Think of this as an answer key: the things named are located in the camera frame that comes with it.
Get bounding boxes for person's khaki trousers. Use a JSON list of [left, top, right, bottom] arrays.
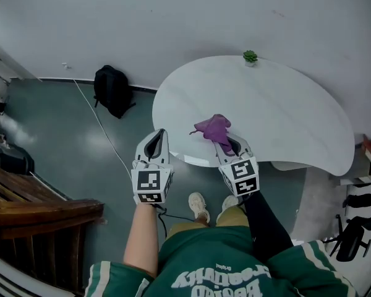
[[166, 205, 252, 238]]

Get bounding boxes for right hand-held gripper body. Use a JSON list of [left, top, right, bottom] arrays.
[[218, 151, 261, 199]]

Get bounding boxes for person's green shirt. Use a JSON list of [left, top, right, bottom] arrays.
[[83, 224, 358, 297]]

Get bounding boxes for black backpack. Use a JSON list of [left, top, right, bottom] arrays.
[[93, 64, 137, 120]]

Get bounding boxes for person's left forearm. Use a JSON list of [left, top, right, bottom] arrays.
[[122, 201, 162, 279]]

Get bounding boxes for person's white shoe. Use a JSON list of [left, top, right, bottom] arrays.
[[215, 194, 241, 224], [187, 191, 211, 226]]

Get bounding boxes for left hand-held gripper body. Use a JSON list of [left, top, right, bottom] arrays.
[[130, 157, 175, 205]]

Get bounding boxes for purple cloth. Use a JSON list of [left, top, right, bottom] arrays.
[[189, 113, 234, 155]]

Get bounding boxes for person's left white shoe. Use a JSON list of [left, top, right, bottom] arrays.
[[187, 191, 211, 226]]

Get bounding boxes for small green potted plant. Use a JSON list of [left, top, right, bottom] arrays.
[[242, 49, 259, 68]]

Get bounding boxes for white floor cable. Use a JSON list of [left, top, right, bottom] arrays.
[[72, 79, 134, 181]]

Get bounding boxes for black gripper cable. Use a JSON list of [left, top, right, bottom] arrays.
[[154, 203, 200, 239]]

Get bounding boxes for person's right forearm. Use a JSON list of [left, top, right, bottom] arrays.
[[242, 191, 295, 263]]

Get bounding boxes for black bag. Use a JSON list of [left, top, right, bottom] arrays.
[[0, 145, 36, 176]]

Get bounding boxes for white tabletop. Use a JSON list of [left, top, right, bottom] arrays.
[[151, 54, 356, 177]]

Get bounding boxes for person's right white shoe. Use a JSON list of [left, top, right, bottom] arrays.
[[215, 194, 241, 224]]

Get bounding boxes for brown wooden bench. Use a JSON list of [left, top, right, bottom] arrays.
[[0, 161, 106, 295]]

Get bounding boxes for black office chair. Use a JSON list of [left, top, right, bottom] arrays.
[[323, 183, 371, 263]]

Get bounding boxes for white table base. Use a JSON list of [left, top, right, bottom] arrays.
[[270, 160, 312, 172]]

